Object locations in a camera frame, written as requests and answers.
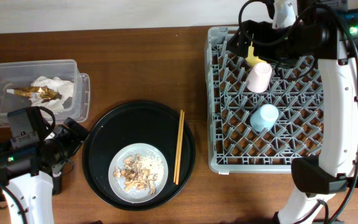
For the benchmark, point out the pink plastic cup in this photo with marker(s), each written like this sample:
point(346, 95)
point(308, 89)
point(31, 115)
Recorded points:
point(259, 77)

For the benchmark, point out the blue plastic cup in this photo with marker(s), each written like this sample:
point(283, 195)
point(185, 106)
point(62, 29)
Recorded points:
point(264, 118)

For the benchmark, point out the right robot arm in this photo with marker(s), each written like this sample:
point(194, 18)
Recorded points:
point(330, 35)

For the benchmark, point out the grey plate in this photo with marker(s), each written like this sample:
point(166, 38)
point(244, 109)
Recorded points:
point(117, 161)

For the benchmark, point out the grey dishwasher rack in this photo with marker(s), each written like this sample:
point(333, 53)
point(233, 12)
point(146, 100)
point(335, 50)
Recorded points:
point(234, 146)

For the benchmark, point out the food scraps and rice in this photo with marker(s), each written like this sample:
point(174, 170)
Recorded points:
point(140, 173)

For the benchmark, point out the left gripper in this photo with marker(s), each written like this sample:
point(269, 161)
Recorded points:
point(75, 140)

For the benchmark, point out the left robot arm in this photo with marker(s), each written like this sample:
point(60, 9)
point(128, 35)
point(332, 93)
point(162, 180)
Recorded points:
point(33, 165)

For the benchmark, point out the yellow plastic bowl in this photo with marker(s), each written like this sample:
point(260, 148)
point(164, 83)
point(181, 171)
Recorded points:
point(251, 59)

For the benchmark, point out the clear plastic bin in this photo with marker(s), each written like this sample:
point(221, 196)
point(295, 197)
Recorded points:
point(54, 84)

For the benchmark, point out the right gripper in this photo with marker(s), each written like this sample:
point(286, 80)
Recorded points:
point(239, 42)

